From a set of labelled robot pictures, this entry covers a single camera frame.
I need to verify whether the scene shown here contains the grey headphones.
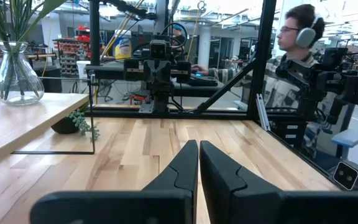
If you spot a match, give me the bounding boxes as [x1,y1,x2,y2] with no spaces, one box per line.
[295,15,319,49]

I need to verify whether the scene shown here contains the white container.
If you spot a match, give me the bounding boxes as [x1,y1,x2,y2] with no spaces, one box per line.
[76,60,90,78]

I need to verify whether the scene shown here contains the red parts storage rack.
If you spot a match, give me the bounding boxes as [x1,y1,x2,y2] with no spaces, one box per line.
[53,26,90,77]

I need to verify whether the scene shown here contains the black aluminium table frame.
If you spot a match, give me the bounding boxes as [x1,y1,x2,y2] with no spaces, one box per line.
[85,0,358,190]

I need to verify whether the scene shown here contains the wooden shelf with black legs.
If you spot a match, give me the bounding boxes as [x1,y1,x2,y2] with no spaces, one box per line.
[0,73,96,175]

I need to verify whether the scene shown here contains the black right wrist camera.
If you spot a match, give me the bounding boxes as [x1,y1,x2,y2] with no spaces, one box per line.
[149,39,172,62]

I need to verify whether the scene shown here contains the black depth camera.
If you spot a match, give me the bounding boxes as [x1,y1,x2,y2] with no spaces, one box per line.
[333,160,358,191]

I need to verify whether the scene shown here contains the person's glasses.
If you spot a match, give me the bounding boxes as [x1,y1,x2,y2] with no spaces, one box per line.
[280,26,301,34]

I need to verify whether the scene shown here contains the yellow wipes canister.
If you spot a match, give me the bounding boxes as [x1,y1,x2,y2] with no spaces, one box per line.
[114,29,132,60]

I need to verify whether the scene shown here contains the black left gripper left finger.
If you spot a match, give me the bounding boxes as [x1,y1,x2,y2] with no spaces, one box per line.
[29,139,200,224]

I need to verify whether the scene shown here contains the potted green succulent plant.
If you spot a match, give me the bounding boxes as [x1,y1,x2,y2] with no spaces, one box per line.
[50,104,101,142]

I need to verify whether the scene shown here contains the person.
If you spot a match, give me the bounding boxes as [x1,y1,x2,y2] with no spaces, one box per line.
[191,3,338,159]

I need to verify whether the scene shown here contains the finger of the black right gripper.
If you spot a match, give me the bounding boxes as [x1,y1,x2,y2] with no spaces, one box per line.
[157,61,172,94]
[144,61,158,94]

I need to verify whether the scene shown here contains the round clear glass vase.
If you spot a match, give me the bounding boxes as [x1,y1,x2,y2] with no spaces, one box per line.
[0,40,45,106]

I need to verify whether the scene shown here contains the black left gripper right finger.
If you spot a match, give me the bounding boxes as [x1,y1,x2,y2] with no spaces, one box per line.
[199,140,358,224]

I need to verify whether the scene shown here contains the silver metal bar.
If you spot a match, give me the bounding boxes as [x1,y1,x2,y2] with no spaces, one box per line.
[255,93,272,131]

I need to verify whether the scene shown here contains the blue stool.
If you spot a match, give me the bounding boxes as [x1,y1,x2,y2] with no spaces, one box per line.
[331,129,358,159]

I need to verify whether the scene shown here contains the grey desk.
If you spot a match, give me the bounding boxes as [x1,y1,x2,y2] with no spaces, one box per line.
[85,62,155,81]

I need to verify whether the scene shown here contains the person's hand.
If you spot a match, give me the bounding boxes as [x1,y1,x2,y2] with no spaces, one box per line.
[191,64,211,77]

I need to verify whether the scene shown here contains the black backlit keyboard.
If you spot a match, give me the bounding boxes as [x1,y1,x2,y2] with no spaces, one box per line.
[187,75,219,87]

